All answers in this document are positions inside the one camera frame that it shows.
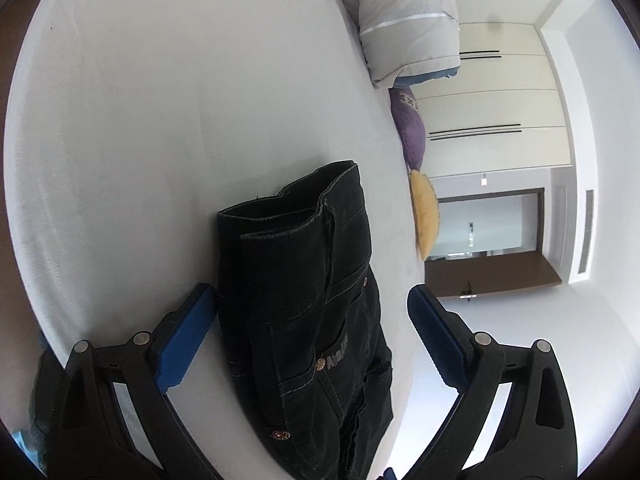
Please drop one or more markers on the bed with grey headboard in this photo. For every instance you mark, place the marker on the bed with grey headboard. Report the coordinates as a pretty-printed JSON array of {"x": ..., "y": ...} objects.
[{"x": 150, "y": 110}]

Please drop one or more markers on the brown wooden door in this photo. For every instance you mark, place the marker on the brown wooden door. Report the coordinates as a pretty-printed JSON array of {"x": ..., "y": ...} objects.
[{"x": 500, "y": 275}]

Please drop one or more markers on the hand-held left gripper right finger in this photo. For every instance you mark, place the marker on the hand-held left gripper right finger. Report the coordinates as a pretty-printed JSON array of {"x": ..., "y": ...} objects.
[{"x": 437, "y": 337}]

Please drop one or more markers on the black denim pants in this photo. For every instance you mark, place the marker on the black denim pants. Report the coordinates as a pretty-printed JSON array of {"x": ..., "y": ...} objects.
[{"x": 300, "y": 310}]

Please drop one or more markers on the folded white and blue duvet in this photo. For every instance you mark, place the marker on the folded white and blue duvet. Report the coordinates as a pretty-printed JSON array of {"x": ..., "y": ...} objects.
[{"x": 405, "y": 5}]

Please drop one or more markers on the yellow cushion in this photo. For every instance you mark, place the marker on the yellow cushion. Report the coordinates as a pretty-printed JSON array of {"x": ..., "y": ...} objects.
[{"x": 425, "y": 215}]

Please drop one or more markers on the purple cushion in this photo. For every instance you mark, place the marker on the purple cushion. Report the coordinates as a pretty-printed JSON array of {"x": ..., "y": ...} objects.
[{"x": 412, "y": 130}]

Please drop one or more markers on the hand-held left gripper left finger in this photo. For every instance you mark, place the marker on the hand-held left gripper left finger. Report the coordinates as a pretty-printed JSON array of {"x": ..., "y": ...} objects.
[{"x": 187, "y": 337}]

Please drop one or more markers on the wall control panel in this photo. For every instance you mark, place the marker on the wall control panel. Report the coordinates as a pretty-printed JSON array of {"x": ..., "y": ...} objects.
[{"x": 471, "y": 232}]

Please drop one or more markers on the white wardrobe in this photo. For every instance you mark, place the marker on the white wardrobe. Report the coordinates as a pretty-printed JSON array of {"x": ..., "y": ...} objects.
[{"x": 500, "y": 90}]

